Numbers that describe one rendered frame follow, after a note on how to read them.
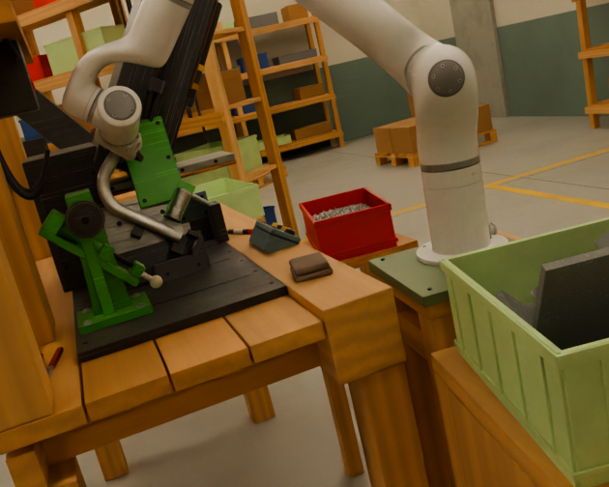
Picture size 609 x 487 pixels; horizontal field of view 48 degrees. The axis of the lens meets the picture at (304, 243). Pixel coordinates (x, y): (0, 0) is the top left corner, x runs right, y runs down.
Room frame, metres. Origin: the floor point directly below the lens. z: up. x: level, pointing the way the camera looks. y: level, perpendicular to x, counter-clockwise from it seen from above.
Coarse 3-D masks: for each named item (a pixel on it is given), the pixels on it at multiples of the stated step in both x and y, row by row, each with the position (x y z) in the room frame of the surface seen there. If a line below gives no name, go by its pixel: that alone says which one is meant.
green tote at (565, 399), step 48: (528, 240) 1.07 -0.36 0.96; (576, 240) 1.07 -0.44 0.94; (480, 288) 0.90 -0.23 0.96; (528, 288) 1.07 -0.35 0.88; (480, 336) 0.92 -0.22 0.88; (528, 336) 0.72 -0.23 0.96; (528, 384) 0.76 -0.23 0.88; (576, 384) 0.66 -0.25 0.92; (528, 432) 0.79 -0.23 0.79; (576, 432) 0.66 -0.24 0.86; (576, 480) 0.65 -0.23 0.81
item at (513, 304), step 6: (498, 294) 0.85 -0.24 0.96; (504, 294) 0.85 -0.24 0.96; (504, 300) 0.84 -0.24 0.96; (510, 300) 0.85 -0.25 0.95; (516, 300) 0.87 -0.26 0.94; (510, 306) 0.83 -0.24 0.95; (516, 306) 0.84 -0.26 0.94; (522, 306) 0.86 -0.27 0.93; (516, 312) 0.82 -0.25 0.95; (522, 312) 0.84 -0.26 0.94; (522, 318) 0.82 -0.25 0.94; (528, 318) 0.84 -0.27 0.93
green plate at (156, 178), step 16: (144, 128) 1.71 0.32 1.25; (160, 128) 1.72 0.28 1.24; (144, 144) 1.70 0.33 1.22; (160, 144) 1.71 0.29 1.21; (128, 160) 1.68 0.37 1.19; (144, 160) 1.69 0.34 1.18; (160, 160) 1.70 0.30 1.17; (144, 176) 1.68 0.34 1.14; (160, 176) 1.68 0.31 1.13; (176, 176) 1.69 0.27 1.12; (144, 192) 1.66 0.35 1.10; (160, 192) 1.67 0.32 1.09
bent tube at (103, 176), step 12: (108, 156) 1.64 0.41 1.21; (108, 168) 1.63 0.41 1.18; (108, 180) 1.63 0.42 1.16; (108, 192) 1.61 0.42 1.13; (108, 204) 1.60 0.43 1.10; (120, 204) 1.61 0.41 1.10; (120, 216) 1.61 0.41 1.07; (132, 216) 1.60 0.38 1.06; (144, 216) 1.61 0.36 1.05; (144, 228) 1.61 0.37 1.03; (156, 228) 1.61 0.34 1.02; (168, 228) 1.61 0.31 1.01
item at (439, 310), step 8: (504, 232) 1.49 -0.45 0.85; (392, 288) 1.35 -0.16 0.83; (400, 296) 1.31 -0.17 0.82; (408, 304) 1.28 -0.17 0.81; (416, 304) 1.23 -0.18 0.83; (440, 304) 1.18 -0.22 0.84; (448, 304) 1.19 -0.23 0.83; (424, 312) 1.20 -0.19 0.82; (432, 312) 1.18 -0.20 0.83; (440, 312) 1.18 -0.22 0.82; (448, 312) 1.18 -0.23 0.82; (432, 320) 1.18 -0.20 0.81
